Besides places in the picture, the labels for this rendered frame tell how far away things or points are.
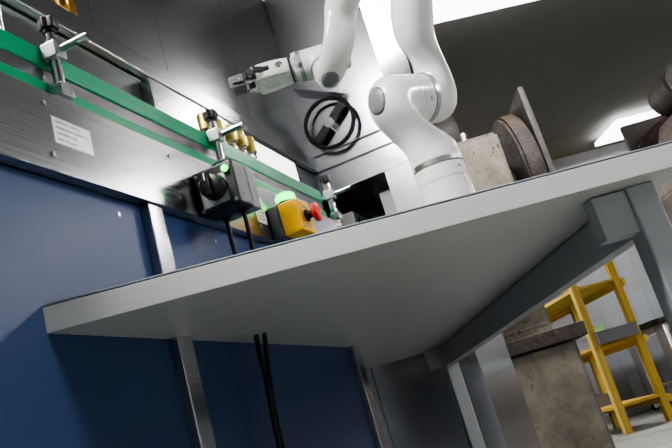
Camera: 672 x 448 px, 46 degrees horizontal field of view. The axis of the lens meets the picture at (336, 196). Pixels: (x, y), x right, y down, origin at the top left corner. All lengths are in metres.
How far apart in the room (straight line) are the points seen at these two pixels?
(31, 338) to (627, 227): 0.75
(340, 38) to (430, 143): 0.42
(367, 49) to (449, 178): 1.40
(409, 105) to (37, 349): 1.09
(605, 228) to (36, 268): 0.72
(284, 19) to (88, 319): 2.47
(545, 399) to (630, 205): 3.79
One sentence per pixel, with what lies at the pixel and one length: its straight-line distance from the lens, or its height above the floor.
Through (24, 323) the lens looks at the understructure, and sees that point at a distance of 0.97.
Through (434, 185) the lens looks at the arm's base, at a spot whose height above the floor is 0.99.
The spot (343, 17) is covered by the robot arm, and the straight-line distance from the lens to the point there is 2.10.
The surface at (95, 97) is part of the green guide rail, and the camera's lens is 1.29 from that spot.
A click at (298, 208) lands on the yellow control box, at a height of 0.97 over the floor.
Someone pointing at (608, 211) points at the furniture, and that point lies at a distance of 1.11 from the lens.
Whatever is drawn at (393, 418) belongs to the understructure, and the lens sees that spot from 2.88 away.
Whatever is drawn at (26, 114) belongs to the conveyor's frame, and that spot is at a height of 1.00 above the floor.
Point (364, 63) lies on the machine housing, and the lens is 3.12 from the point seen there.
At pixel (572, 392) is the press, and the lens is 4.91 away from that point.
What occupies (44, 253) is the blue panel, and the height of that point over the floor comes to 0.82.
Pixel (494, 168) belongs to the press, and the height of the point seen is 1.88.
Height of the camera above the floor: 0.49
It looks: 17 degrees up
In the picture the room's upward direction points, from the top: 17 degrees counter-clockwise
